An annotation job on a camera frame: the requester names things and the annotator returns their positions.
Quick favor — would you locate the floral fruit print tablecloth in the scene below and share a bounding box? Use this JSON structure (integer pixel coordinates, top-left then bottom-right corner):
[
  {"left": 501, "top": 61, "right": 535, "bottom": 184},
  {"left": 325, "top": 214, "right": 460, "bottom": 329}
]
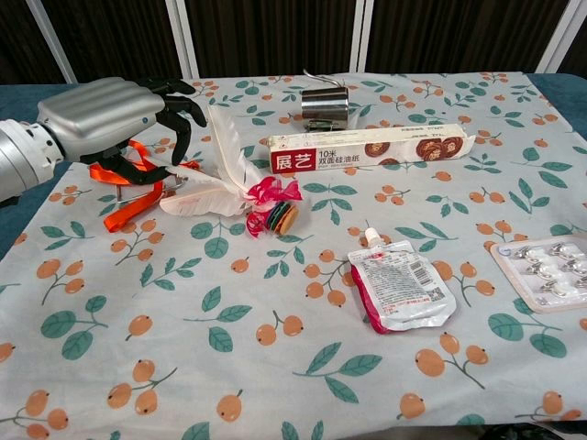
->
[{"left": 0, "top": 71, "right": 587, "bottom": 440}]

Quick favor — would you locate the blister pack of metal hooks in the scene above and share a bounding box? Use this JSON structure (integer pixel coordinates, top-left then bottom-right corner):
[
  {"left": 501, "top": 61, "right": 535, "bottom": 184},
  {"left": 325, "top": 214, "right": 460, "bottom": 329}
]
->
[{"left": 489, "top": 235, "right": 587, "bottom": 314}]

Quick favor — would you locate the white metal frame post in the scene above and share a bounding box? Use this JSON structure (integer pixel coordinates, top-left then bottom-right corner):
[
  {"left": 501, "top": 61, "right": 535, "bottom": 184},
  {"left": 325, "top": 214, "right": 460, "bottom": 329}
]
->
[
  {"left": 25, "top": 0, "right": 78, "bottom": 84},
  {"left": 350, "top": 0, "right": 375, "bottom": 73},
  {"left": 534, "top": 0, "right": 587, "bottom": 74},
  {"left": 165, "top": 0, "right": 199, "bottom": 80}
]

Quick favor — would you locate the white feather shuttlecock pink ribbon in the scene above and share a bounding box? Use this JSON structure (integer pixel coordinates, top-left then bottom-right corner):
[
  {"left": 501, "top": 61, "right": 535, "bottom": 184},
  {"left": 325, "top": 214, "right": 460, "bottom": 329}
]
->
[{"left": 159, "top": 104, "right": 305, "bottom": 240}]

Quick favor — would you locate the orange ribbon with metal clip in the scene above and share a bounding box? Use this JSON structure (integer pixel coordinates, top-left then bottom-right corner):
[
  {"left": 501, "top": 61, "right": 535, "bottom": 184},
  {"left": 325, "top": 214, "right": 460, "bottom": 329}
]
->
[{"left": 88, "top": 138, "right": 201, "bottom": 233}]

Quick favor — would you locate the baking paper box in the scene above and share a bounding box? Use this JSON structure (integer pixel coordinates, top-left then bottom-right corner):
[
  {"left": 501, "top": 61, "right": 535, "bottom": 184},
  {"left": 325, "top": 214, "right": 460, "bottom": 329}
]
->
[{"left": 266, "top": 122, "right": 470, "bottom": 175}]

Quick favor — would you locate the white spout pouch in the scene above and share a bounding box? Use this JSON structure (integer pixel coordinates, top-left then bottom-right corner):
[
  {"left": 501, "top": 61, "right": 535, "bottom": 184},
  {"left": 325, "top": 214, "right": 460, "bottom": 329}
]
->
[{"left": 347, "top": 220, "right": 458, "bottom": 336}]

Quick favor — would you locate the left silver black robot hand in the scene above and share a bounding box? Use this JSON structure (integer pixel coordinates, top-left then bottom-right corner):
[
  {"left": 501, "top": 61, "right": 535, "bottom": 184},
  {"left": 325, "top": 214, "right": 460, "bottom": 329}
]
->
[{"left": 36, "top": 76, "right": 208, "bottom": 186}]

